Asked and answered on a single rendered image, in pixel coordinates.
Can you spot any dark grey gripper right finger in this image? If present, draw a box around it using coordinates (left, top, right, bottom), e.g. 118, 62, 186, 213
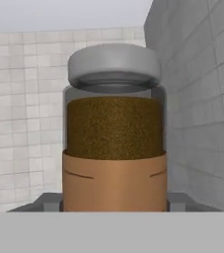
166, 192, 222, 212

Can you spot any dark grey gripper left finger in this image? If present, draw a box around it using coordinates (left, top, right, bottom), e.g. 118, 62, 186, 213
7, 192, 64, 212

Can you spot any cinnamon bottle with grey lid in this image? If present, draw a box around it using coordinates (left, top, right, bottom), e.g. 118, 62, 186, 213
61, 42, 169, 212

